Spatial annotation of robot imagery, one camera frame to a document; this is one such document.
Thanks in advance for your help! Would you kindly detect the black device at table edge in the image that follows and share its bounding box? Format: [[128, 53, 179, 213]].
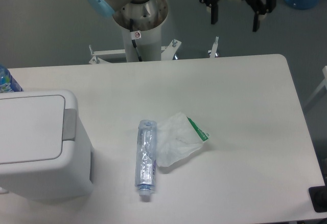
[[309, 186, 326, 213]]

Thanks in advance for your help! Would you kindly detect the crushed clear plastic bottle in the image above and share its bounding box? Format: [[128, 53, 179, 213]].
[[134, 120, 158, 202]]

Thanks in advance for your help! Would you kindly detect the blue labelled bottle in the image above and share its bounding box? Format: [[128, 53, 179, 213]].
[[1, 65, 24, 93]]

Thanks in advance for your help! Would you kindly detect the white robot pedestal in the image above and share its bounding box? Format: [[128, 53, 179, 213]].
[[121, 26, 161, 62]]

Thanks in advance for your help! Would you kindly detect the white base frame with bolts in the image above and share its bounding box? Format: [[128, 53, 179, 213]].
[[88, 39, 182, 64]]

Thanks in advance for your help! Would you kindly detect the silver levelling foot bolt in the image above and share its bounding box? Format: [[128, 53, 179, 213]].
[[208, 36, 220, 58]]

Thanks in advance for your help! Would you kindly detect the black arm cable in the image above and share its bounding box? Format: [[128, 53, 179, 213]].
[[129, 18, 143, 62]]

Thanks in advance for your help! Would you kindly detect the white furniture leg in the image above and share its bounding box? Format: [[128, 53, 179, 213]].
[[303, 66, 326, 113]]

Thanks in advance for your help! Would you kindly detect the white push-lid trash can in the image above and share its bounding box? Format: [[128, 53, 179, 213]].
[[1, 89, 94, 200]]

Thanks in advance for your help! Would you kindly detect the clear green-edged plastic bag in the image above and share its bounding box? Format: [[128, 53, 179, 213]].
[[156, 112, 210, 167]]

